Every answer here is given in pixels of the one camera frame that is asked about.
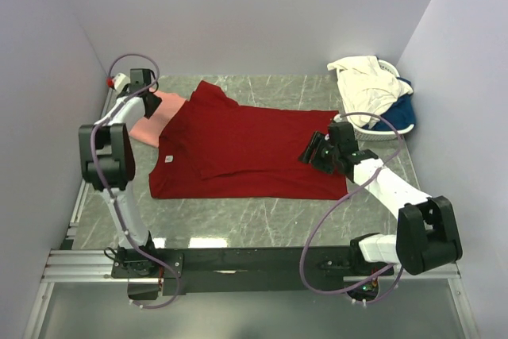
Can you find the white t shirt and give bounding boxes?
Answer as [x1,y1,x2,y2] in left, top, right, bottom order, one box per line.
[327,56,414,128]

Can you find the blue t shirt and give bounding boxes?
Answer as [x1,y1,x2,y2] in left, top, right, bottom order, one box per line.
[371,77,416,132]

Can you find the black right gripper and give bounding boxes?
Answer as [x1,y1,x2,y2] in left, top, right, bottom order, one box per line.
[296,131,340,175]

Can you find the white laundry basket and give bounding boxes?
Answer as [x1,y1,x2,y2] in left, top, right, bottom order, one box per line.
[327,56,416,141]

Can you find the folded pink t shirt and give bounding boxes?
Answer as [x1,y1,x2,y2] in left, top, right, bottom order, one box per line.
[129,91,187,148]

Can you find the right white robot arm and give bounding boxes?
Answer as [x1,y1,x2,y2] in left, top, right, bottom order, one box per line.
[299,121,464,275]

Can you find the red t shirt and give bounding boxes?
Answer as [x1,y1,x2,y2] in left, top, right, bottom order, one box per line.
[148,81,347,200]

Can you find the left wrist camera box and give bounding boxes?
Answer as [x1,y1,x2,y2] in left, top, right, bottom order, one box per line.
[106,73,130,93]

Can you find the black base beam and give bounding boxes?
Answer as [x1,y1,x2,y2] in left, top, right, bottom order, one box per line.
[111,246,394,299]

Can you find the aluminium rail frame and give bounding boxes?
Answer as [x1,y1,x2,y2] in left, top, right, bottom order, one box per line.
[23,75,481,339]

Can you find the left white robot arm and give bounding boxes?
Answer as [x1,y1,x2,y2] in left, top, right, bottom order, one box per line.
[79,68,161,277]

